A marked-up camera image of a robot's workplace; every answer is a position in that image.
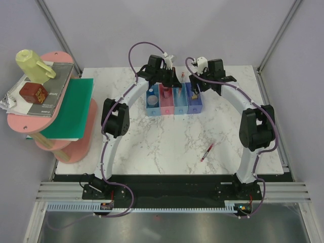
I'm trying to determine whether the white cable duct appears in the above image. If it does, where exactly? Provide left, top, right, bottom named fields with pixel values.
left=46, top=202, right=237, bottom=214

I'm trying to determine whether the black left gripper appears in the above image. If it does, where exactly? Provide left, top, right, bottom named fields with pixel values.
left=156, top=68, right=182, bottom=89

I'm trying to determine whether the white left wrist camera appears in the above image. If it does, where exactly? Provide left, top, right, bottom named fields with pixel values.
left=163, top=52, right=176, bottom=70

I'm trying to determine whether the pink capped clear bottle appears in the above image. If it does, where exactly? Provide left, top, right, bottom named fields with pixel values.
left=163, top=87, right=172, bottom=99

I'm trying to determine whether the spiral notebook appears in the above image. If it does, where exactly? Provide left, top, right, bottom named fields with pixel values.
left=1, top=74, right=28, bottom=115

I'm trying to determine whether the yellow mug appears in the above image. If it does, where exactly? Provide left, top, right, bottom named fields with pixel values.
left=16, top=49, right=56, bottom=84

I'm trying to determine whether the purple drawer box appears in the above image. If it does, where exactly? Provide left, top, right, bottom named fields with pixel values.
left=185, top=83, right=203, bottom=114

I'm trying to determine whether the green folder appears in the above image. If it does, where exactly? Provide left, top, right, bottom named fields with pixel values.
left=40, top=78, right=94, bottom=141

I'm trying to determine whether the pink tiered shelf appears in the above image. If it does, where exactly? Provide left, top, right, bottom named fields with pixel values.
left=2, top=50, right=98, bottom=164

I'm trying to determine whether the clear small measuring cup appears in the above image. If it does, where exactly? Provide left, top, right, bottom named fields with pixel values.
left=147, top=95, right=158, bottom=107

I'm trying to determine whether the red pen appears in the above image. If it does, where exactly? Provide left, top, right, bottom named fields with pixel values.
left=178, top=72, right=185, bottom=97
left=200, top=140, right=216, bottom=162

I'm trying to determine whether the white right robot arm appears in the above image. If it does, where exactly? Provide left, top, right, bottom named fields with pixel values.
left=186, top=57, right=278, bottom=199

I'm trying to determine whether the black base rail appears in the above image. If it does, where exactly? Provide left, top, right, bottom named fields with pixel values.
left=52, top=174, right=266, bottom=206

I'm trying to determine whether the light blue drawer box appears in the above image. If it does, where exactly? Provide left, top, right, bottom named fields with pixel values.
left=146, top=85, right=161, bottom=116

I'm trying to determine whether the pink drawer box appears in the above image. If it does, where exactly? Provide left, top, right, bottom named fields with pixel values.
left=159, top=84, right=174, bottom=115

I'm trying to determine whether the grey manual book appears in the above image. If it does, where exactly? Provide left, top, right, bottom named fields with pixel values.
left=27, top=61, right=74, bottom=117

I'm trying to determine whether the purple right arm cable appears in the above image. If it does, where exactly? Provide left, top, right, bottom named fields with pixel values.
left=185, top=57, right=280, bottom=220

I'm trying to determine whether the teal blue drawer box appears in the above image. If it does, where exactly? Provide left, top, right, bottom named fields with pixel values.
left=173, top=84, right=188, bottom=115

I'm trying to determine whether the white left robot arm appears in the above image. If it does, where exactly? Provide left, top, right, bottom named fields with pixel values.
left=95, top=53, right=181, bottom=180

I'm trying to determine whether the red cube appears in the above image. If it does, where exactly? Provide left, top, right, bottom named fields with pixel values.
left=19, top=82, right=48, bottom=104

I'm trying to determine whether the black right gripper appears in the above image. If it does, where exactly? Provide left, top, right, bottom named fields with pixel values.
left=189, top=66, right=214, bottom=95

